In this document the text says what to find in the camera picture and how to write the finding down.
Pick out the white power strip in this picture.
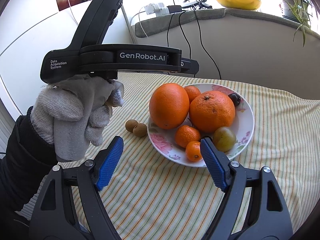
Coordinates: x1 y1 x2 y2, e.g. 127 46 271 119
144 3 170 17

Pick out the brown kiwi right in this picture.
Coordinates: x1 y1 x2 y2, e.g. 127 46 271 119
132 123 148 138

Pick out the dark plum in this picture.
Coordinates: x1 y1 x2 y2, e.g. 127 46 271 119
228 93 241 107

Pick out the small mandarin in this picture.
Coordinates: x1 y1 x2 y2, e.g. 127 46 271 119
184 86 201 103

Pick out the yellow bowl on sill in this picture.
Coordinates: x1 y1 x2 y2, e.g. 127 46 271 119
216 0 261 11

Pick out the black cable left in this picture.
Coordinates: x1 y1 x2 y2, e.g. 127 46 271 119
166 12 176 48

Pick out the brown kiwi left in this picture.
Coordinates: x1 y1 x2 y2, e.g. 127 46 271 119
125 119 138 132

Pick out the left black sleeve forearm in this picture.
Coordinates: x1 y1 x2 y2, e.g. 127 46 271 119
1 107 57 239

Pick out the green brown kiwi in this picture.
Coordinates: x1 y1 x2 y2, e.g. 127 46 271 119
213 126 236 152

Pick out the black cable right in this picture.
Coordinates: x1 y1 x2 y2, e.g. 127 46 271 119
194 10 222 80

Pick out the large smooth orange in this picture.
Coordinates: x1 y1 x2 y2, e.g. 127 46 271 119
149 83 190 129

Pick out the black cable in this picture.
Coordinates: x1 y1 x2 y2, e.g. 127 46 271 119
178 11 192 60
166 12 176 48
194 10 222 80

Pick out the black ring stand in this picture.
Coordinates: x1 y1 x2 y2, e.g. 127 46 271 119
181 0 213 10

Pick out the left white gloved hand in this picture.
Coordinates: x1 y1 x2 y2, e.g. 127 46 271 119
30 75 124 162

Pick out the bumpy orange mandarin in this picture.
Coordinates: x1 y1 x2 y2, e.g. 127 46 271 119
189 91 235 134

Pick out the grey green sill mat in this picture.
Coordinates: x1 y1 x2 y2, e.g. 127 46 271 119
134 8 320 41

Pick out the striped tablecloth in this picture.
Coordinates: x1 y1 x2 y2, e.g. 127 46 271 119
100 73 319 239

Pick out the tiny orange kumquat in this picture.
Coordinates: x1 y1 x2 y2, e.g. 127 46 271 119
185 141 202 163

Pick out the potted spider plant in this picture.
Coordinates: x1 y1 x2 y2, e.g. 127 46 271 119
279 0 319 48

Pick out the medium mandarin with stem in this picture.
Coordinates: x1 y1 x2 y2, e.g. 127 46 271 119
175 125 201 148

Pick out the black cable middle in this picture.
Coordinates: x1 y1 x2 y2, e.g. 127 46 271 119
178 11 192 60

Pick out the floral white plate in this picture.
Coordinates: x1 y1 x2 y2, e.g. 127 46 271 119
147 83 255 168

